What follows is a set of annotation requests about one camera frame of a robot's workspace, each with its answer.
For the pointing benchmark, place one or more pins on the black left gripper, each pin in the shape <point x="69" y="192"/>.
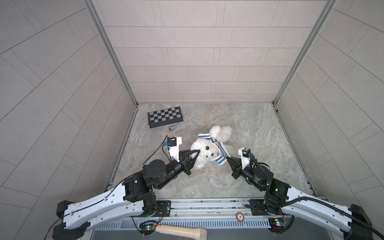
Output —
<point x="185" y="164"/>

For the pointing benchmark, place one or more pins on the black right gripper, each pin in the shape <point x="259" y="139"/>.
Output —
<point x="237" y="169"/>

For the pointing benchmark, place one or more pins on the blue white striped knit sweater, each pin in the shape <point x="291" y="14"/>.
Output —
<point x="221" y="158"/>

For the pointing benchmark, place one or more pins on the white plush teddy bear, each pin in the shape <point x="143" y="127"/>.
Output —
<point x="209" y="150"/>

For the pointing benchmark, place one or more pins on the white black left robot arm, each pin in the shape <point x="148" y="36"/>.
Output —
<point x="133" y="197"/>

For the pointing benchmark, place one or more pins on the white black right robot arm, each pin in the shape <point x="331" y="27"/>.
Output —
<point x="350" y="223"/>

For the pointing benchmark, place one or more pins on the folded black chess board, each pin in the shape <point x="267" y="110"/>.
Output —
<point x="165" y="117"/>

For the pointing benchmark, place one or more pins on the red round sticker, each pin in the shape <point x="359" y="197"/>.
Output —
<point x="240" y="217"/>

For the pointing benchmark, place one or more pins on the right green circuit board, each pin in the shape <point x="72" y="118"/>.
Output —
<point x="276" y="224"/>

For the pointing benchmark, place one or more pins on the green circuit board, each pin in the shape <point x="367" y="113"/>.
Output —
<point x="276" y="224"/>
<point x="148" y="227"/>

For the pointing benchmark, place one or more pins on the left green circuit board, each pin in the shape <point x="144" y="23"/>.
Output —
<point x="148" y="227"/>

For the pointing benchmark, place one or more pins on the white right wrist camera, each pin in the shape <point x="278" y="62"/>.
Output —
<point x="245" y="155"/>

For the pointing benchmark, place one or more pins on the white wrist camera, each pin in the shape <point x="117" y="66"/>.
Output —
<point x="173" y="143"/>
<point x="245" y="155"/>

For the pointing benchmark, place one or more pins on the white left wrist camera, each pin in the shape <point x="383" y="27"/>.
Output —
<point x="173" y="143"/>

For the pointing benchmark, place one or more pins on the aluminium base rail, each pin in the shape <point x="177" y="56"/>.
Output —
<point x="207" y="214"/>

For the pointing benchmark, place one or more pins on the beige wooden handle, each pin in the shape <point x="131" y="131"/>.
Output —
<point x="193" y="233"/>

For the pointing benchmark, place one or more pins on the aluminium corner frame post left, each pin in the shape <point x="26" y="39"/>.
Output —
<point x="90" y="6"/>

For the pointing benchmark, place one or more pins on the aluminium corner frame post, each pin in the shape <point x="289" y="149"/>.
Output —
<point x="329" y="6"/>
<point x="90" y="6"/>

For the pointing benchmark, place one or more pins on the aluminium corner frame post right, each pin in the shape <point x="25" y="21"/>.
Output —
<point x="329" y="6"/>

